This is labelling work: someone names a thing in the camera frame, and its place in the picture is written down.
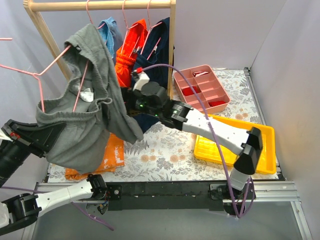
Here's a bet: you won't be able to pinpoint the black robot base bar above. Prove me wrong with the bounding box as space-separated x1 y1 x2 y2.
77 181 251 212

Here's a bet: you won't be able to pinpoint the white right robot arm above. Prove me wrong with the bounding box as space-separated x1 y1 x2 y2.
121 81 263 199

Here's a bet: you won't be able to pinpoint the red cloth in organizer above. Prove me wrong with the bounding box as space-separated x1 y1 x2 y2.
208 100 226 107
181 86 201 97

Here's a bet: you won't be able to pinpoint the orange white cloth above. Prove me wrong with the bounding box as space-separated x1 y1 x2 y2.
64 133 125 181

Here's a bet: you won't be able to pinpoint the red cloth in organizer middle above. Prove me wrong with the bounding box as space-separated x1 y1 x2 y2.
181 86 201 97

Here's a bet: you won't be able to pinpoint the pink divided organizer tray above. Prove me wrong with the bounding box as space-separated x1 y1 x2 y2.
173 64 231 114

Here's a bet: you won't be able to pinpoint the light blue shorts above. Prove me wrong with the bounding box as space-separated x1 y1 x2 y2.
98 17 123 60

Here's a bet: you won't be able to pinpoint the grey shorts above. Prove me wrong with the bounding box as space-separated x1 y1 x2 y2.
35 24 143 174

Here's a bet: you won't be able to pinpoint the pink hanger with navy shorts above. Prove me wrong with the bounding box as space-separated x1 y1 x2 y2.
140 0 163 60

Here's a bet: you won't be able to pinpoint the red cloth in organizer front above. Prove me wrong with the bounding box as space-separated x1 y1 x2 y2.
208 100 226 107

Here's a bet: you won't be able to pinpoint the pink wire hanger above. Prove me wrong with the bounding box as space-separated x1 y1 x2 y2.
0 45 89 112

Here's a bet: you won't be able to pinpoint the pink hanger with orange shorts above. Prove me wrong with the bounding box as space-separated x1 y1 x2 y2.
120 0 140 58

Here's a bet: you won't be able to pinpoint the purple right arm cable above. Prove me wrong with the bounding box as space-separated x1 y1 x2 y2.
141 63 256 219

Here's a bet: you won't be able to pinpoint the wooden clothes rack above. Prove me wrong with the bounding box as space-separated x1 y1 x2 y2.
23 0 177 101

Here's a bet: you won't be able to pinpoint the navy blue shorts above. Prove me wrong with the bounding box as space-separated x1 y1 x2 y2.
131 16 174 133

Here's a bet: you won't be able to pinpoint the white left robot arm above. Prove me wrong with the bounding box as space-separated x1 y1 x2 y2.
0 119 108 235

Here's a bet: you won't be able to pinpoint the orange shorts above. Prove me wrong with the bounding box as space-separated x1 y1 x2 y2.
115 19 148 88

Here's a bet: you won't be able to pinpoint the yellow plastic tray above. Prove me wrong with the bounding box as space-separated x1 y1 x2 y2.
194 115 277 175

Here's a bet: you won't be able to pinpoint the red white item in organizer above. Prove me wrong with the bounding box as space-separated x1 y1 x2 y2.
192 71 210 78

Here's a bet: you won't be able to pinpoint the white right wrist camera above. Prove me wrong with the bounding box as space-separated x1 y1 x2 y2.
131 67 150 91

